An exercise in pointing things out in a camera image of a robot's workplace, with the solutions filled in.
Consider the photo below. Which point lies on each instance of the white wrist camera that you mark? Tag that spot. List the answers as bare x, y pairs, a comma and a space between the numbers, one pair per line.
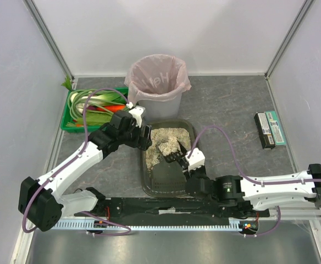
195, 160
137, 112

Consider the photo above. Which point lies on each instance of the black cardboard box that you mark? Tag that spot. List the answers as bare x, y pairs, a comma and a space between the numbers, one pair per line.
264, 131

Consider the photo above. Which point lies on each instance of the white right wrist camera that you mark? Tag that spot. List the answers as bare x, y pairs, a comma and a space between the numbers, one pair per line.
195, 160

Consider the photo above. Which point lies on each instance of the bundle of green onions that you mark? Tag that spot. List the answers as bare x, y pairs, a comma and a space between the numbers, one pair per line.
76, 103

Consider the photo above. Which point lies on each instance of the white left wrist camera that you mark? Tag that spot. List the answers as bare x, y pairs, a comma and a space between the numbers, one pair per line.
137, 112

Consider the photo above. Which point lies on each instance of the pile of pellet cat litter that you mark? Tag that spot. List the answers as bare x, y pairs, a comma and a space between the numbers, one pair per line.
166, 141

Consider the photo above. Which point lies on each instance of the black slotted litter scoop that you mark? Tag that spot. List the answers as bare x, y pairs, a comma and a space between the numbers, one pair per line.
177, 154

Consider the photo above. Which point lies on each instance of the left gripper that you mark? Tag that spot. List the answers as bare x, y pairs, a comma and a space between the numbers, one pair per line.
144, 136

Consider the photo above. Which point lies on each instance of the teal cardboard box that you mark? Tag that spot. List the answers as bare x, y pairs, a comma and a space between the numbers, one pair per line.
276, 128

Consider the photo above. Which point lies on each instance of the purple vegetable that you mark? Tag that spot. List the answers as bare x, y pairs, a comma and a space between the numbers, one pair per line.
92, 108

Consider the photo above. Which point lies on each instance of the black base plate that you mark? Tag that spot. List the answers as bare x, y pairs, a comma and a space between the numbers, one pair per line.
122, 207

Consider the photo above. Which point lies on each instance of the orange carrot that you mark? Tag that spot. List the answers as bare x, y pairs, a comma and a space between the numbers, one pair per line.
111, 108

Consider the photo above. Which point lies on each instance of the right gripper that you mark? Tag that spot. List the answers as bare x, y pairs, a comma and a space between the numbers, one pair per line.
184, 164

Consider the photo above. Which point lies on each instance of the grey trash bin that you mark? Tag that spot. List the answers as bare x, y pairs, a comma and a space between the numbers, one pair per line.
157, 110

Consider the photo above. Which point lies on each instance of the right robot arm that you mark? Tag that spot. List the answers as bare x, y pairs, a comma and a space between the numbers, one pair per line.
250, 194

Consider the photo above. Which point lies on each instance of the pink plastic bin liner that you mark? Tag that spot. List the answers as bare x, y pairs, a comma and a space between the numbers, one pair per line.
157, 77

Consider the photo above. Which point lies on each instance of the green leafy vegetable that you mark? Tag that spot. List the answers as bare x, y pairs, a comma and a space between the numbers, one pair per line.
67, 83

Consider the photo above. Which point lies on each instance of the dark translucent litter box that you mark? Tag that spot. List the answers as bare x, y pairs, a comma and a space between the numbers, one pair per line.
165, 179

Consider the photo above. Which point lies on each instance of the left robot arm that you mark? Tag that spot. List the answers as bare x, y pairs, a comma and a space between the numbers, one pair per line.
43, 201

